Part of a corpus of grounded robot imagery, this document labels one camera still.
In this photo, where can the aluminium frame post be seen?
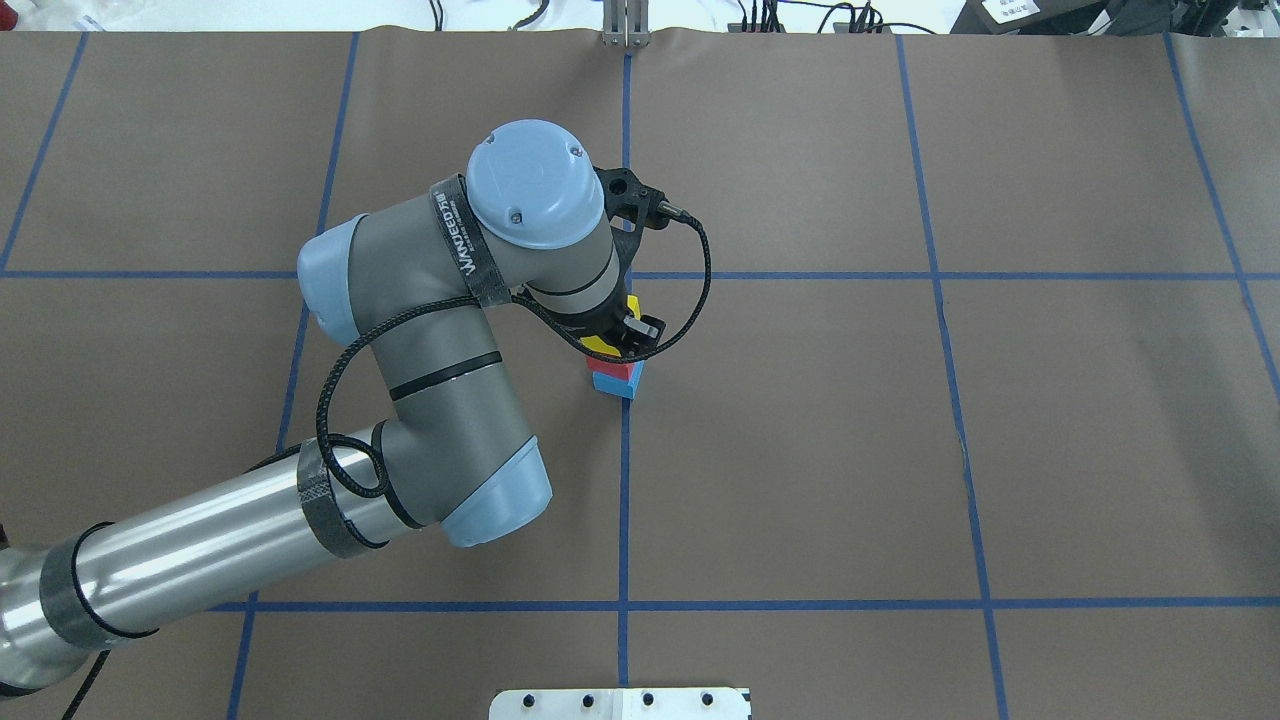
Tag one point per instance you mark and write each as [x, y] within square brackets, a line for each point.
[626, 24]

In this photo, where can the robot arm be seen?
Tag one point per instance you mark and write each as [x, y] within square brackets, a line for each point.
[416, 421]

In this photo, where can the yellow block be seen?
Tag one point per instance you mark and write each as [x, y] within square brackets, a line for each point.
[606, 318]

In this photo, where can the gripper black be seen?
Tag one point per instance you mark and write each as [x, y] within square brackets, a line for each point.
[607, 325]

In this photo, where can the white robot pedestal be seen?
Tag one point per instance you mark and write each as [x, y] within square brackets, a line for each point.
[623, 703]

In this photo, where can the blue block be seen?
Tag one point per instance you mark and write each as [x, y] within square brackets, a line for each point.
[611, 386]

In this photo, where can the red block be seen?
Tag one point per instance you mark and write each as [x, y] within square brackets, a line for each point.
[621, 371]

